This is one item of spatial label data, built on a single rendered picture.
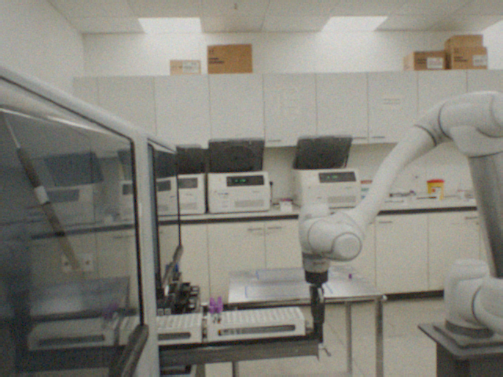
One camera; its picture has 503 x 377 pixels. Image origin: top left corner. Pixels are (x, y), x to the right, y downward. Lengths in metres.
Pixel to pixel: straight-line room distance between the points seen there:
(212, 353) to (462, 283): 0.86
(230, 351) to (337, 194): 2.60
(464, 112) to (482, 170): 0.18
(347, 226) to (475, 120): 0.46
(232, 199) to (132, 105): 1.29
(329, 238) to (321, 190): 2.60
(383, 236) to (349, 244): 2.83
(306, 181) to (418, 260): 1.30
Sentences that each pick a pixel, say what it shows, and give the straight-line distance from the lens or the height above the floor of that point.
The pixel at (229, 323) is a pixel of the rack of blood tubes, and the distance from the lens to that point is 1.25.
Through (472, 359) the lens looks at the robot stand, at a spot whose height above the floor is 0.66.
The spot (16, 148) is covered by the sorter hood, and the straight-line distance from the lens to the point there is 0.42.
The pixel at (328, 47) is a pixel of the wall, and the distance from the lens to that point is 4.45.
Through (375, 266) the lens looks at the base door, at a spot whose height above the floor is 0.34.
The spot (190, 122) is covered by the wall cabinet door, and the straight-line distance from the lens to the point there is 3.81.
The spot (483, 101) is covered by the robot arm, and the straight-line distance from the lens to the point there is 1.24.
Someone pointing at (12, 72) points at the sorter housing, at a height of 1.55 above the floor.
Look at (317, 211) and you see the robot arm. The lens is 1.19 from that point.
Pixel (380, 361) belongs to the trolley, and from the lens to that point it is 1.75.
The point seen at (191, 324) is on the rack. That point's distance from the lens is 1.26.
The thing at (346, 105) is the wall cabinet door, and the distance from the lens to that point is 4.02.
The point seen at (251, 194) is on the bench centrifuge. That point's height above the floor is 1.07.
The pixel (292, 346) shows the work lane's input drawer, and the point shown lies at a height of 0.79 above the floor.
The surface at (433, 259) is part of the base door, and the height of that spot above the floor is 0.38.
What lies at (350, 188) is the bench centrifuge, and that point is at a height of 1.08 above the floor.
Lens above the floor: 1.34
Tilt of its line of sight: 4 degrees down
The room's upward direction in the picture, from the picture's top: 2 degrees counter-clockwise
